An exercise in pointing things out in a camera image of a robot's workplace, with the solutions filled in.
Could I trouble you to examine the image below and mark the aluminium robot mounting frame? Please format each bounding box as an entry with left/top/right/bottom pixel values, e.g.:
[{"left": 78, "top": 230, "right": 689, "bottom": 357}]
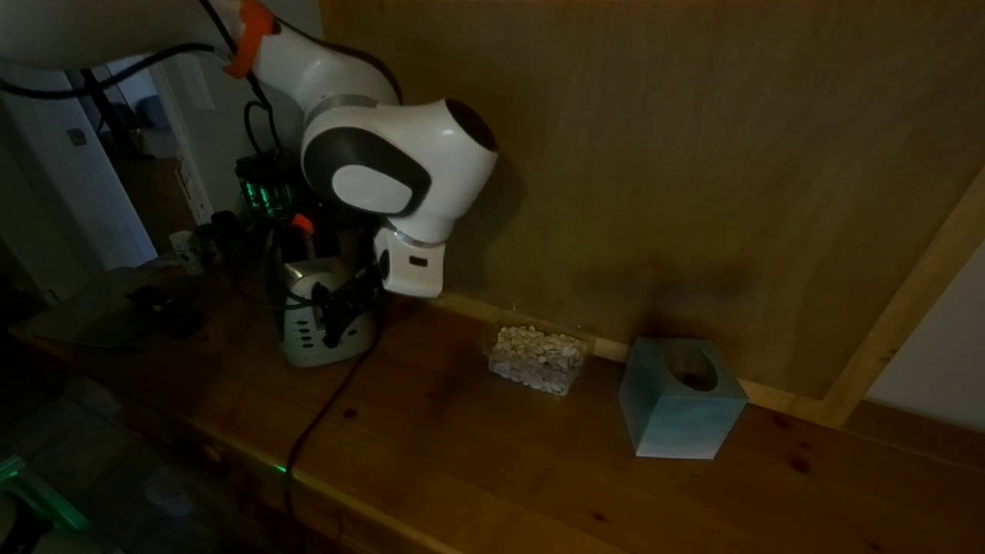
[{"left": 0, "top": 453, "right": 90, "bottom": 538}]

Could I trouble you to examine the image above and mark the speckled white sponge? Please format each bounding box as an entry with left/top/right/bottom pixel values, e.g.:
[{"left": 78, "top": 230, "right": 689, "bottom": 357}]
[{"left": 483, "top": 325, "right": 596, "bottom": 400}]

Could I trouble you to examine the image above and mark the light blue tissue box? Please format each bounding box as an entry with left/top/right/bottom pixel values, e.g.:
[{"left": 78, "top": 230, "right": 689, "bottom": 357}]
[{"left": 617, "top": 336, "right": 752, "bottom": 466}]

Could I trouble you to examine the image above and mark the tall wooden panel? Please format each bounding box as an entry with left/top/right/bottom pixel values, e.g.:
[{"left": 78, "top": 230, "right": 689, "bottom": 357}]
[{"left": 318, "top": 0, "right": 985, "bottom": 430}]

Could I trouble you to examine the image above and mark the silver steel toaster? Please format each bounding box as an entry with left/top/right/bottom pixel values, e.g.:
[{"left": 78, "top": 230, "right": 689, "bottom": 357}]
[{"left": 277, "top": 253, "right": 383, "bottom": 373}]

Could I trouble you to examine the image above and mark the black toaster power cord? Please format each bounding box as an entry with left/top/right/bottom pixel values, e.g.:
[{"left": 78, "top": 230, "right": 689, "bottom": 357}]
[{"left": 273, "top": 349, "right": 376, "bottom": 488}]

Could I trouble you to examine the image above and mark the orange cable strap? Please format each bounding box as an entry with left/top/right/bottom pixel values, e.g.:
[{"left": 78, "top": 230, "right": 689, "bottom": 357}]
[{"left": 224, "top": 0, "right": 277, "bottom": 85}]

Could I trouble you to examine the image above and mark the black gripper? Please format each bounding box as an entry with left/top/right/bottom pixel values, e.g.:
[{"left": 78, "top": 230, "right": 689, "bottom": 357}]
[{"left": 308, "top": 249, "right": 393, "bottom": 352}]

